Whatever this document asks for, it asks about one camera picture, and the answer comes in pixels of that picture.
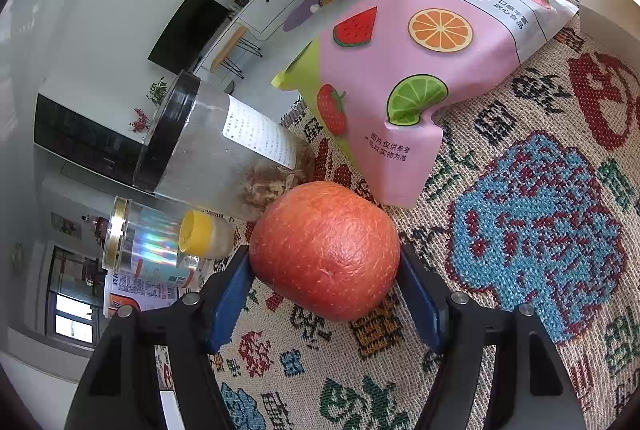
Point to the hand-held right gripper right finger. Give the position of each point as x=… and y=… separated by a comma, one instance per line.
x=422, y=305

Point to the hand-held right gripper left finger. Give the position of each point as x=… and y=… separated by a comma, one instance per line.
x=231, y=300

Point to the red apple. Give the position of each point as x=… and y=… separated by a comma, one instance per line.
x=325, y=250

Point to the small yellow lid jar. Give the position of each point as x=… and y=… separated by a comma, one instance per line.
x=200, y=232

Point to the printed woven tablecloth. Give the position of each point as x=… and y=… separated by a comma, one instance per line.
x=500, y=310

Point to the holographic canister gold rim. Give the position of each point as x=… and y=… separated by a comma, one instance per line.
x=150, y=245

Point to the clear jar black lid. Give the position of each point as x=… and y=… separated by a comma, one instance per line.
x=210, y=150

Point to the red flower plant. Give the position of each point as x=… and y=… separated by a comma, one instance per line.
x=141, y=119

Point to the dark glass bookshelf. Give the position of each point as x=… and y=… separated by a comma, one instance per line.
x=85, y=135

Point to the green plant in teal pot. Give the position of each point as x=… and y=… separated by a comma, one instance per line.
x=157, y=91

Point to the pink printed snack bag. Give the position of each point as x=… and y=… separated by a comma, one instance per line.
x=400, y=75

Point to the wooden bench with hairpin legs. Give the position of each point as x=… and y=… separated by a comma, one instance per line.
x=232, y=45

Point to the black flat television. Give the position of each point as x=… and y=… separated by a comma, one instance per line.
x=190, y=30

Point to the purple round floor mat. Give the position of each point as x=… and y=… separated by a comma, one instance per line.
x=300, y=13

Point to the white television cabinet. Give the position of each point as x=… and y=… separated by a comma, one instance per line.
x=272, y=5

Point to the cream flat box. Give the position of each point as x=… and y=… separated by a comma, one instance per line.
x=612, y=0

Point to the framed wall painting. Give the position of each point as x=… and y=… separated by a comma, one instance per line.
x=66, y=225

